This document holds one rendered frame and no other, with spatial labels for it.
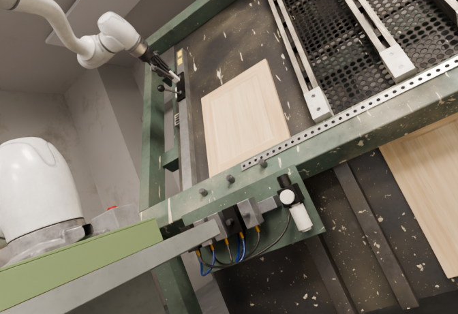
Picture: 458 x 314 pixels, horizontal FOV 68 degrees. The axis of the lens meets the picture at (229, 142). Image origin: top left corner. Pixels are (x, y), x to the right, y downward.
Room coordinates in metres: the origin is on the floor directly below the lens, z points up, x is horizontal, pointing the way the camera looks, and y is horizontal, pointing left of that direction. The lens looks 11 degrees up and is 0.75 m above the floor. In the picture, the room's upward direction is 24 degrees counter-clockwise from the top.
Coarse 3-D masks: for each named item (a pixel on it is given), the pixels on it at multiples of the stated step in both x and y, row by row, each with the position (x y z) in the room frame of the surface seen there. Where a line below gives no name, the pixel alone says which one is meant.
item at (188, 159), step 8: (184, 56) 1.80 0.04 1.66; (184, 64) 1.76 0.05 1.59; (184, 72) 1.72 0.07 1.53; (184, 104) 1.61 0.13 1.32; (184, 112) 1.59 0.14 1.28; (184, 120) 1.57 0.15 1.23; (184, 128) 1.54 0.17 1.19; (192, 128) 1.57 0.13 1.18; (184, 136) 1.52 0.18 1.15; (192, 136) 1.54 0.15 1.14; (184, 144) 1.50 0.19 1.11; (192, 144) 1.51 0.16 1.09; (184, 152) 1.48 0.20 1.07; (192, 152) 1.49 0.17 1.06; (184, 160) 1.46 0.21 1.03; (192, 160) 1.46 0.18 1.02; (184, 168) 1.45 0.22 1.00; (192, 168) 1.44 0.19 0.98; (184, 176) 1.43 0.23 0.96; (192, 176) 1.41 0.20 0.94; (184, 184) 1.41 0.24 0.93; (192, 184) 1.39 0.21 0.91
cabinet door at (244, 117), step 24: (264, 72) 1.42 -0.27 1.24; (216, 96) 1.53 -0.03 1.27; (240, 96) 1.45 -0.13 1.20; (264, 96) 1.37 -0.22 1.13; (216, 120) 1.48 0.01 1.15; (240, 120) 1.40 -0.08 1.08; (264, 120) 1.33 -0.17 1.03; (216, 144) 1.42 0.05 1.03; (240, 144) 1.35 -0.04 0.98; (264, 144) 1.28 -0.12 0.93; (216, 168) 1.37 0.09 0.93
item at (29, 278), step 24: (96, 240) 0.65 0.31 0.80; (120, 240) 0.69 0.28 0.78; (144, 240) 0.74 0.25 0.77; (24, 264) 0.54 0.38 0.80; (48, 264) 0.57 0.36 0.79; (72, 264) 0.60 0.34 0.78; (96, 264) 0.64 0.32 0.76; (0, 288) 0.51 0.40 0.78; (24, 288) 0.53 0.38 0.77; (48, 288) 0.56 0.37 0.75
